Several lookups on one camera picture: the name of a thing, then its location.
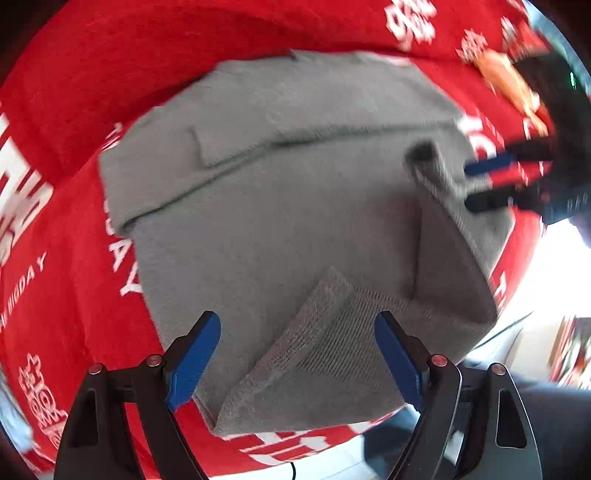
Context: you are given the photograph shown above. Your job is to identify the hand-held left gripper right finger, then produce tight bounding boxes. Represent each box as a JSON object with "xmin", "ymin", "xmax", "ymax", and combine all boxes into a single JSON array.
[{"xmin": 374, "ymin": 311, "xmax": 543, "ymax": 480}]

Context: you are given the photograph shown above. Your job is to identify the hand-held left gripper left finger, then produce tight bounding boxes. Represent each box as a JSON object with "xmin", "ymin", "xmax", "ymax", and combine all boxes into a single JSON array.
[{"xmin": 54, "ymin": 311, "xmax": 221, "ymax": 480}]

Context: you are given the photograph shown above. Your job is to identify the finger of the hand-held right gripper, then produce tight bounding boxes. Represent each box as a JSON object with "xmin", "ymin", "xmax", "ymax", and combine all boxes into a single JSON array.
[
  {"xmin": 464, "ymin": 141, "xmax": 555, "ymax": 178},
  {"xmin": 465, "ymin": 182, "xmax": 546, "ymax": 214}
]

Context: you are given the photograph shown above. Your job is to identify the grey sweater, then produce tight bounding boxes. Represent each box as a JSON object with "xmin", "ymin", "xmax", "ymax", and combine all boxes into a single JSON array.
[{"xmin": 98, "ymin": 48, "xmax": 515, "ymax": 437}]

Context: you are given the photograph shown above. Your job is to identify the orange cloth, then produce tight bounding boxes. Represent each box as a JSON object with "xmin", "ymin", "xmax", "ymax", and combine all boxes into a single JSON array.
[{"xmin": 475, "ymin": 50, "xmax": 552, "ymax": 137}]

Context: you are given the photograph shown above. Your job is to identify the person's dark trousers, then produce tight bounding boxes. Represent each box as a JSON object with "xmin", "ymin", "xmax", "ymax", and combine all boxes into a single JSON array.
[{"xmin": 365, "ymin": 364, "xmax": 591, "ymax": 480}]

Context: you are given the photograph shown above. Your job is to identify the colourful blurred object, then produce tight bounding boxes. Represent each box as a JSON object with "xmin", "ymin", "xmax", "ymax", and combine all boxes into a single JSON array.
[{"xmin": 549, "ymin": 316, "xmax": 591, "ymax": 393}]

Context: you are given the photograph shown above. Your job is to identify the red blanket white lettering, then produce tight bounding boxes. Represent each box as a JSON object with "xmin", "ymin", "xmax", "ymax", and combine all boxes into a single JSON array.
[{"xmin": 0, "ymin": 0, "xmax": 564, "ymax": 474}]

